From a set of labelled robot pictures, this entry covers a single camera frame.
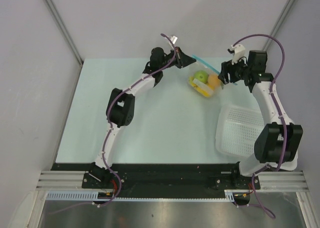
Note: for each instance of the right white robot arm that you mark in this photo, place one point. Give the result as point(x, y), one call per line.
point(266, 140)

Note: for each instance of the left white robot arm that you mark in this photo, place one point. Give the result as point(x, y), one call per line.
point(121, 105)

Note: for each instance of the left aluminium corner post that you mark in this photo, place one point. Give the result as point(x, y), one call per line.
point(50, 5)

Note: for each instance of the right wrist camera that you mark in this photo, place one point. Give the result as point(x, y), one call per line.
point(238, 51)

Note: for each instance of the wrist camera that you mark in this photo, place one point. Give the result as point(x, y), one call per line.
point(238, 51)
point(172, 41)

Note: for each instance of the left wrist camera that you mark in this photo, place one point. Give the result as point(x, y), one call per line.
point(172, 41)

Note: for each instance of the white perforated plastic basket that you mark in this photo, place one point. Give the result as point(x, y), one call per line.
point(237, 131)

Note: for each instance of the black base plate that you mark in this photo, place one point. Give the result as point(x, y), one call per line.
point(220, 176)

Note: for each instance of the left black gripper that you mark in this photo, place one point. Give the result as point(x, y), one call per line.
point(182, 60)

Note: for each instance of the green fake apple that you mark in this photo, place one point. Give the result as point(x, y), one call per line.
point(201, 76)

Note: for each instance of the aluminium corner post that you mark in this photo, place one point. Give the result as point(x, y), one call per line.
point(50, 5)
point(284, 14)

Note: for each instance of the aluminium frame rail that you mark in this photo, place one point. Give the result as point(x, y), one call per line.
point(283, 181)

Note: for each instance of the orange fake fruit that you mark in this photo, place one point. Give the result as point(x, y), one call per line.
point(213, 81)

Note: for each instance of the clear zip top bag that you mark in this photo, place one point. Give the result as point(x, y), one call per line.
point(202, 64)

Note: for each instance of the yellow fake banana bunch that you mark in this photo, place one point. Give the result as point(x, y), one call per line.
point(200, 87)

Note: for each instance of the right aluminium corner post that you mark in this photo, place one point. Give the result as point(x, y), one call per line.
point(284, 14)

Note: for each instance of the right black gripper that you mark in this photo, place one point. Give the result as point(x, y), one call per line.
point(227, 67)

